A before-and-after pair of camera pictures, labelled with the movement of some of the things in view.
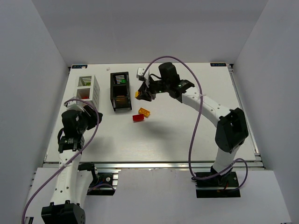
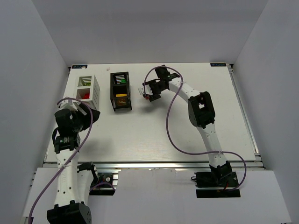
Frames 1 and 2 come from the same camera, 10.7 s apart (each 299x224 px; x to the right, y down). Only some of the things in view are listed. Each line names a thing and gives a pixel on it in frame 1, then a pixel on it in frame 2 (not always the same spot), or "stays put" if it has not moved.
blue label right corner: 218,65 stays put
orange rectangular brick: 143,111 to 119,95
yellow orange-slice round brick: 120,100 stays put
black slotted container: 120,94 stays put
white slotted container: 88,89 stays put
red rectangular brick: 138,117 to 86,96
